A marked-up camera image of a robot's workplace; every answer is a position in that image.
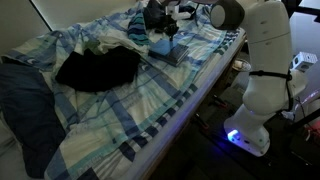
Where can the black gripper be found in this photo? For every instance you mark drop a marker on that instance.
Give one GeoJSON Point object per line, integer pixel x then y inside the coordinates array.
{"type": "Point", "coordinates": [170, 25]}

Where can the blue cover book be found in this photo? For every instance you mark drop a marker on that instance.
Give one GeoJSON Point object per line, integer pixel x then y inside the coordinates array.
{"type": "Point", "coordinates": [166, 50]}

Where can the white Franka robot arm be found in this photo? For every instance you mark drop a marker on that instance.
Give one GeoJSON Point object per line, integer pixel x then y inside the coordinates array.
{"type": "Point", "coordinates": [266, 50]}

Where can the black crumpled cloth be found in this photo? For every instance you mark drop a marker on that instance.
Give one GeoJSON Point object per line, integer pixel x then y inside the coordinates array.
{"type": "Point", "coordinates": [154, 15]}

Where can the dark blue pillow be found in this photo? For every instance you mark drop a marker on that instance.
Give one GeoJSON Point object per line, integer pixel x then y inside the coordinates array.
{"type": "Point", "coordinates": [188, 11]}

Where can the teal navy striped cloth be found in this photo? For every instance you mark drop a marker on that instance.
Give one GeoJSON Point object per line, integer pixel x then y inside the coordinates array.
{"type": "Point", "coordinates": [137, 30]}

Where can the white crumpled cloth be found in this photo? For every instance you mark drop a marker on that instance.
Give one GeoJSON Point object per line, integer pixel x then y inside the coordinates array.
{"type": "Point", "coordinates": [116, 41]}

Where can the white shoe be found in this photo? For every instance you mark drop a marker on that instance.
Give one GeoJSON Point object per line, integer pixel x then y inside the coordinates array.
{"type": "Point", "coordinates": [241, 65]}

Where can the black garment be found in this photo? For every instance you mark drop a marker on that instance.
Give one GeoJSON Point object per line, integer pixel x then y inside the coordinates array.
{"type": "Point", "coordinates": [100, 70]}

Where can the green cloth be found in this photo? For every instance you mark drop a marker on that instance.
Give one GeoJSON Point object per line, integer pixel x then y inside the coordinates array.
{"type": "Point", "coordinates": [90, 46]}

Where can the blue checkered bed blanket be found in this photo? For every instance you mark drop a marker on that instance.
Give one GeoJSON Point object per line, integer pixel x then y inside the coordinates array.
{"type": "Point", "coordinates": [116, 110]}

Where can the white bed mattress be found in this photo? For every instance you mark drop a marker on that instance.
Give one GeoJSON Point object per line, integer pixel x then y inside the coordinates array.
{"type": "Point", "coordinates": [173, 130]}

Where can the white box device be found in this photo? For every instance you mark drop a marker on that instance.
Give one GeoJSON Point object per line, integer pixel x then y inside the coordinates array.
{"type": "Point", "coordinates": [304, 60]}

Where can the dark blue blanket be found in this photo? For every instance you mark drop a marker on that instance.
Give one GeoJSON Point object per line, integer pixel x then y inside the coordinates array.
{"type": "Point", "coordinates": [23, 110]}

